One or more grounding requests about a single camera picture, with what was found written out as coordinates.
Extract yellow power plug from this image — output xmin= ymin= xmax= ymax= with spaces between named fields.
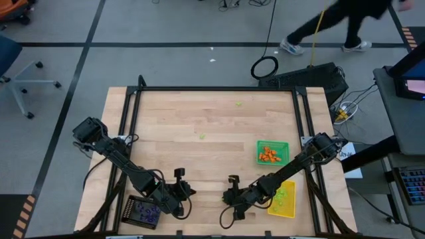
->
xmin=335 ymin=108 xmax=349 ymax=123

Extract green plastic basket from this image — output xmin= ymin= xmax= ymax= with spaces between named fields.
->
xmin=256 ymin=140 xmax=291 ymax=167

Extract black plastic basket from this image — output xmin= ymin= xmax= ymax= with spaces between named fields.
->
xmin=121 ymin=194 xmax=164 ymax=230

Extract yellow floor cable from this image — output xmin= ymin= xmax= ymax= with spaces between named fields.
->
xmin=309 ymin=9 xmax=328 ymax=66

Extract backlit keyboard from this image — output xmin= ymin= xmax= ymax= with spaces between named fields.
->
xmin=393 ymin=165 xmax=425 ymax=206

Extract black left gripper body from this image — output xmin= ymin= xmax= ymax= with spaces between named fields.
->
xmin=165 ymin=168 xmax=197 ymax=217

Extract black desk beam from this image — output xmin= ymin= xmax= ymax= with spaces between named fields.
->
xmin=340 ymin=134 xmax=402 ymax=174

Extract yellow plastic basket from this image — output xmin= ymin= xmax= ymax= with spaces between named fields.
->
xmin=267 ymin=180 xmax=297 ymax=220

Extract orange chair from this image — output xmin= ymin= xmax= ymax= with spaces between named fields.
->
xmin=0 ymin=0 xmax=37 ymax=26

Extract white cable loop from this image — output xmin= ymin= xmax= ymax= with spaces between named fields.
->
xmin=333 ymin=100 xmax=359 ymax=126

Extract white office chair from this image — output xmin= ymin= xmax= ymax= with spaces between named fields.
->
xmin=0 ymin=33 xmax=62 ymax=120

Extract black coiled floor cable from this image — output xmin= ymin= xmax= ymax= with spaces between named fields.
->
xmin=250 ymin=0 xmax=280 ymax=81

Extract person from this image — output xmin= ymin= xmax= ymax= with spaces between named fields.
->
xmin=279 ymin=0 xmax=414 ymax=56

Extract grey desk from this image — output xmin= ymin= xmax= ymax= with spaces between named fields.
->
xmin=372 ymin=65 xmax=425 ymax=157

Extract black computer case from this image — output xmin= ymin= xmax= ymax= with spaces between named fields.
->
xmin=258 ymin=62 xmax=349 ymax=107

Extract white paper sheet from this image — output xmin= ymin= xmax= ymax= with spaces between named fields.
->
xmin=337 ymin=142 xmax=363 ymax=180

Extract black monitor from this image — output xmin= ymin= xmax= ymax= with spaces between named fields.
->
xmin=387 ymin=40 xmax=425 ymax=102

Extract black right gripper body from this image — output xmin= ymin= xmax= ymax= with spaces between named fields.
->
xmin=222 ymin=175 xmax=253 ymax=221

